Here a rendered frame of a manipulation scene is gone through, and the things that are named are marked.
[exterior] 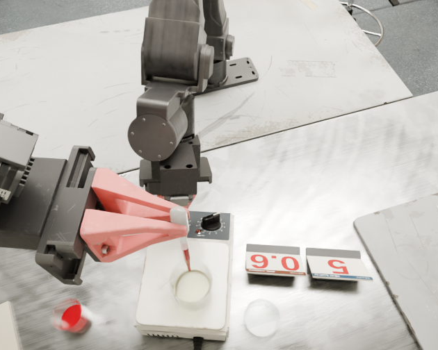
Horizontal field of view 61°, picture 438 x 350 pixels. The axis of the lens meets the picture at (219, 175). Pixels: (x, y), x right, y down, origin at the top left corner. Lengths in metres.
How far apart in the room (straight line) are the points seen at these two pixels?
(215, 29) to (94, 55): 0.35
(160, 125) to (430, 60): 2.24
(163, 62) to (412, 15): 2.45
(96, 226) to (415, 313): 0.52
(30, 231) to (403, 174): 0.65
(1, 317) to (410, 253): 0.65
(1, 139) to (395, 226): 0.61
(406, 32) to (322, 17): 1.65
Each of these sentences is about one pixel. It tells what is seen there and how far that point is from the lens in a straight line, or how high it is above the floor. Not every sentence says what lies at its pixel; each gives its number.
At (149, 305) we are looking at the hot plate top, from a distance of 0.54.
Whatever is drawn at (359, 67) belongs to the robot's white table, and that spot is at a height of 0.90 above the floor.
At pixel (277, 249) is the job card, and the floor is 0.90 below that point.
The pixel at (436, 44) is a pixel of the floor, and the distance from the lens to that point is 2.67.
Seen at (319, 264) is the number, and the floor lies 0.92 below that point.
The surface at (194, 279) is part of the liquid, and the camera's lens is 0.50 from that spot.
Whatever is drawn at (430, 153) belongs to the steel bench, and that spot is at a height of 0.90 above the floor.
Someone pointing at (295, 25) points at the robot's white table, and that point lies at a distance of 1.02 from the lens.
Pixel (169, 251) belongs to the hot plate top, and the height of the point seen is 0.99.
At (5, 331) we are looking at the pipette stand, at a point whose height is 0.91.
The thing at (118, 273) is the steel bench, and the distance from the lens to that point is 0.65.
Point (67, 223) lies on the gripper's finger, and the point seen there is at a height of 1.25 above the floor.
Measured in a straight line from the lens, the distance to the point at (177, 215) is 0.29.
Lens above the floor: 1.51
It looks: 59 degrees down
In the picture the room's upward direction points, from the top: straight up
